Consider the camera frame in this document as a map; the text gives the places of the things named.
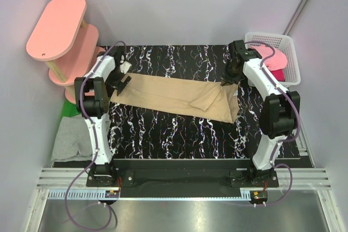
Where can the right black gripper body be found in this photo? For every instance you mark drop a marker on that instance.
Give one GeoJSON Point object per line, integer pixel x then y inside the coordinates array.
{"type": "Point", "coordinates": [230, 74]}

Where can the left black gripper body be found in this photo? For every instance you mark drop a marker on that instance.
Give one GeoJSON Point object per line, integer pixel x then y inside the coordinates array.
{"type": "Point", "coordinates": [115, 77]}

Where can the beige t shirt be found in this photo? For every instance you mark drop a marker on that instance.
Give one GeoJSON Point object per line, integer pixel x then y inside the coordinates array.
{"type": "Point", "coordinates": [203, 99]}

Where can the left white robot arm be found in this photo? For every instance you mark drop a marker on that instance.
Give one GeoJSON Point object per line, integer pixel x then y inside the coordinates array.
{"type": "Point", "coordinates": [92, 96]}

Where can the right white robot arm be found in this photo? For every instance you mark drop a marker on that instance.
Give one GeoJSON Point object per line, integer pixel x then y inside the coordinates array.
{"type": "Point", "coordinates": [280, 110]}

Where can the magenta t shirt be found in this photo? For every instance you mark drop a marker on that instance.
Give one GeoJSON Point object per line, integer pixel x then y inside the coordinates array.
{"type": "Point", "coordinates": [279, 75]}

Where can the pink t shirt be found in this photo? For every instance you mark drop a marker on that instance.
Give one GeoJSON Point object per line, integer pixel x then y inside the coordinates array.
{"type": "Point", "coordinates": [276, 62]}

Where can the green board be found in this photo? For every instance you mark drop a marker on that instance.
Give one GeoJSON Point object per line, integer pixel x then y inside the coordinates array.
{"type": "Point", "coordinates": [69, 110]}

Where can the white plastic basket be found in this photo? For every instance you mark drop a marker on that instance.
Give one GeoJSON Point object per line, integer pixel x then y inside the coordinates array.
{"type": "Point", "coordinates": [284, 44]}

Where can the pink tiered shelf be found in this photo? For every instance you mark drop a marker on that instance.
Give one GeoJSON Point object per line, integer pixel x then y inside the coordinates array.
{"type": "Point", "coordinates": [65, 43]}

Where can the grey folded t shirt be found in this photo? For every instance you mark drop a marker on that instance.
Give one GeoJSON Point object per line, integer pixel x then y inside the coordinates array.
{"type": "Point", "coordinates": [72, 141]}

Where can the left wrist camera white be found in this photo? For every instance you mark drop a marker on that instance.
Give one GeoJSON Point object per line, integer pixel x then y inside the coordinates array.
{"type": "Point", "coordinates": [125, 67]}

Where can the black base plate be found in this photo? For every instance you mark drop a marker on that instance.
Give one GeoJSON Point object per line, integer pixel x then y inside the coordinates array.
{"type": "Point", "coordinates": [188, 178]}

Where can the aluminium rail frame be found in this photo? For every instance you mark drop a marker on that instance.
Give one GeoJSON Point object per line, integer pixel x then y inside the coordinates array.
{"type": "Point", "coordinates": [308, 205]}

